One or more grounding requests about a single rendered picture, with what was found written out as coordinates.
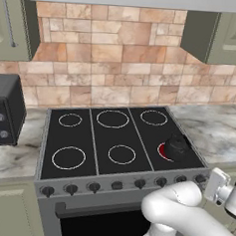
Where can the oven door with dark window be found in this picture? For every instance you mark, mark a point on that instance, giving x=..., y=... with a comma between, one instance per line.
x=99, y=226

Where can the black hob stove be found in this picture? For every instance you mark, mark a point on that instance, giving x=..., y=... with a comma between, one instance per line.
x=121, y=146

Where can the black kettle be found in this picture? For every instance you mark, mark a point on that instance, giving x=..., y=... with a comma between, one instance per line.
x=177, y=146

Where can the black toaster oven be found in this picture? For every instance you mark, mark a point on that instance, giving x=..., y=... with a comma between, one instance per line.
x=5, y=110

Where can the green base cupboard door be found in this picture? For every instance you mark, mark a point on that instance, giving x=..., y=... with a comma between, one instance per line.
x=10, y=212

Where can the green wall cupboard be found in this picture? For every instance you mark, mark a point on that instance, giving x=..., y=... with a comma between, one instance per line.
x=225, y=37

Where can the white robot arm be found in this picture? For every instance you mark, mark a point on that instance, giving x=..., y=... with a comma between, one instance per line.
x=179, y=217

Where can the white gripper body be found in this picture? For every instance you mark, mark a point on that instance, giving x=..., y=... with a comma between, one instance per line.
x=217, y=183

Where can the black square stove button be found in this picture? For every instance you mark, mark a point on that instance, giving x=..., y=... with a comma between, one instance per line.
x=117, y=185

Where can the black stove knob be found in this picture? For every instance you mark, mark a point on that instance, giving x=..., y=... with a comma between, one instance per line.
x=71, y=189
x=94, y=187
x=181, y=178
x=140, y=183
x=161, y=181
x=200, y=178
x=48, y=191

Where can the green wall cupboard door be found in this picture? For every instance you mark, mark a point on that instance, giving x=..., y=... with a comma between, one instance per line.
x=17, y=19

